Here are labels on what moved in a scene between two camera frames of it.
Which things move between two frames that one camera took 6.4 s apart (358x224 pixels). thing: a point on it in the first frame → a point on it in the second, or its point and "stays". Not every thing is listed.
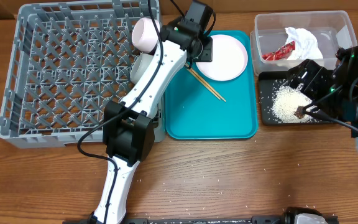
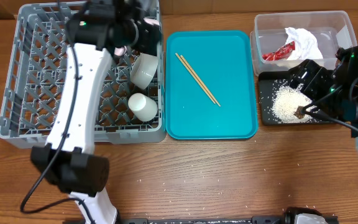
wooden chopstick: (207, 84) → (200, 79)
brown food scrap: (298, 112) stays
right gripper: (303, 78) stays
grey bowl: (140, 65) stays
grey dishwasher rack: (69, 60) stays
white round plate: (229, 59) → (120, 51)
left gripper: (207, 53) → (151, 40)
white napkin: (306, 45) stays
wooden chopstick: (187, 66) → (194, 77)
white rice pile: (285, 100) stays
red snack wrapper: (280, 54) stays
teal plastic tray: (215, 100) stays
